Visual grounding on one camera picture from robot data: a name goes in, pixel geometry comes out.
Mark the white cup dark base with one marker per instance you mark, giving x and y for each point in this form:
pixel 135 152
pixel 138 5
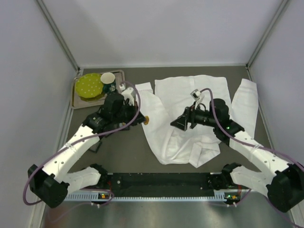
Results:
pixel 108 81

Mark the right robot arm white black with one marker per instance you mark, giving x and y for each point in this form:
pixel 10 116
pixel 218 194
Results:
pixel 280 181

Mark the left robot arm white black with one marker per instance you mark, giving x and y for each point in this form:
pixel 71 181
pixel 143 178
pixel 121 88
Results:
pixel 51 181

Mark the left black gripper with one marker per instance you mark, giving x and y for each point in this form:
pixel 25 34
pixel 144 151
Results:
pixel 134 116

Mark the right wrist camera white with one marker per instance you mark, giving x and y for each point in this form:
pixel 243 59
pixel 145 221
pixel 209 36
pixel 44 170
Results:
pixel 197 95

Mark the silver metal tray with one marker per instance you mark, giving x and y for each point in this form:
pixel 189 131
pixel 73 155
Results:
pixel 79 102

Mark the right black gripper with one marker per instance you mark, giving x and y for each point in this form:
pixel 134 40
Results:
pixel 190 118

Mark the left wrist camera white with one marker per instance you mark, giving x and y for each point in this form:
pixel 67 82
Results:
pixel 128 93

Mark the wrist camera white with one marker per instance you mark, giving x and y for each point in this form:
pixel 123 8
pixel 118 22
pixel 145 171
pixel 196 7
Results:
pixel 128 93
pixel 197 95

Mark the green polka dot plate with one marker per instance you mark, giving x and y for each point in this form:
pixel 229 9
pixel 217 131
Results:
pixel 89 86

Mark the white shirt garment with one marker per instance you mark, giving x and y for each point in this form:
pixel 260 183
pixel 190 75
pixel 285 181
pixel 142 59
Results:
pixel 167 101

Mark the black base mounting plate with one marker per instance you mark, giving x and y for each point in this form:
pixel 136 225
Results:
pixel 163 184

